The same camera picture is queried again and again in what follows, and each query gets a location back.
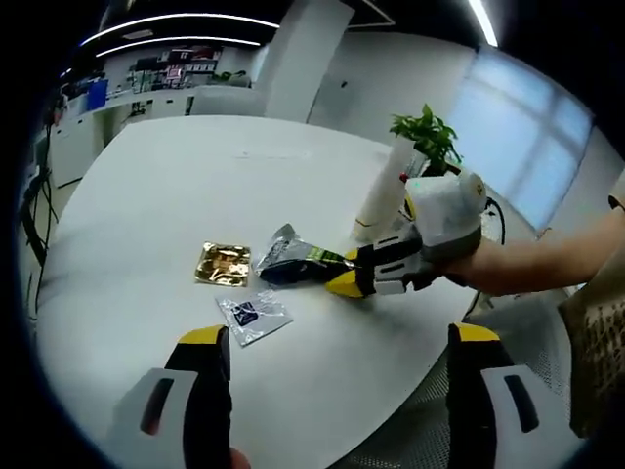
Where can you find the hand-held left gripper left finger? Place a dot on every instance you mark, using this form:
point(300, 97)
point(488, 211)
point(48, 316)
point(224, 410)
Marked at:
point(205, 415)

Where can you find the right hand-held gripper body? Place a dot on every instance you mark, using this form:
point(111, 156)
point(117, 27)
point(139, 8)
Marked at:
point(444, 215)

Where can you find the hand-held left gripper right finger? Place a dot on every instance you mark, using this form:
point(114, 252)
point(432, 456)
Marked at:
point(469, 405)

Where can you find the white skincare tube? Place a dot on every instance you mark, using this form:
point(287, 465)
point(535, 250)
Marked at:
point(383, 195)

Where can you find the green black skincare pouch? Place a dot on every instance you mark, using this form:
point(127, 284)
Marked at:
point(288, 259)

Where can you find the silver skincare sachet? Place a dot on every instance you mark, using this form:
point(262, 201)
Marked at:
point(254, 315)

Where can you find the gold skincare sachet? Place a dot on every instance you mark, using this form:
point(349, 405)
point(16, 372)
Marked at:
point(222, 266)

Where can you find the person's left hand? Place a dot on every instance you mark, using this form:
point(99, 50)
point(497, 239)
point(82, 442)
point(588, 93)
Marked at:
point(240, 459)

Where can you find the green potted plant white pot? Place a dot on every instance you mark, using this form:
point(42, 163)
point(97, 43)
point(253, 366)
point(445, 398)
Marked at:
point(434, 137)

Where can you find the window with blinds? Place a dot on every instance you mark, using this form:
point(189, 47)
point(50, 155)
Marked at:
point(527, 122)

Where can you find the person's patterned clothing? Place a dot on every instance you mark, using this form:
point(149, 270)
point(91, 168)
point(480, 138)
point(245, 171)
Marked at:
point(595, 342)

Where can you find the short ceiling light strip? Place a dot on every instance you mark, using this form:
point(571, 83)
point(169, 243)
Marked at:
point(483, 22)

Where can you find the white square pillar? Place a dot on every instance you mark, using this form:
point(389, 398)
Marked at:
point(303, 63)

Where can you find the long ceiling light strip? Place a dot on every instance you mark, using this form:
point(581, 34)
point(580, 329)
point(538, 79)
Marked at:
point(180, 40)
point(185, 19)

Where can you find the white counter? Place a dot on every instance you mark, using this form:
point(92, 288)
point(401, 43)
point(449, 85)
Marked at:
point(127, 112)

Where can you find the blue box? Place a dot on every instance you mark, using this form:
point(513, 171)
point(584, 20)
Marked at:
point(96, 94)

